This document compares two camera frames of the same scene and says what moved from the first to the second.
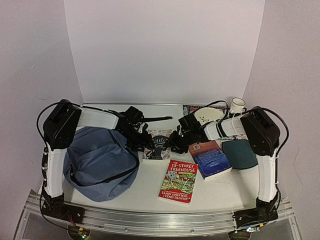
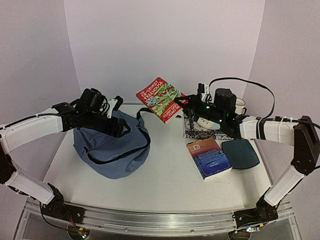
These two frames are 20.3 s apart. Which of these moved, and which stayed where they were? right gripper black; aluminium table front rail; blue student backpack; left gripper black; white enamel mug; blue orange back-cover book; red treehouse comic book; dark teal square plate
Moved: left gripper black; right gripper black; blue student backpack; red treehouse comic book
Stayed: aluminium table front rail; dark teal square plate; blue orange back-cover book; white enamel mug
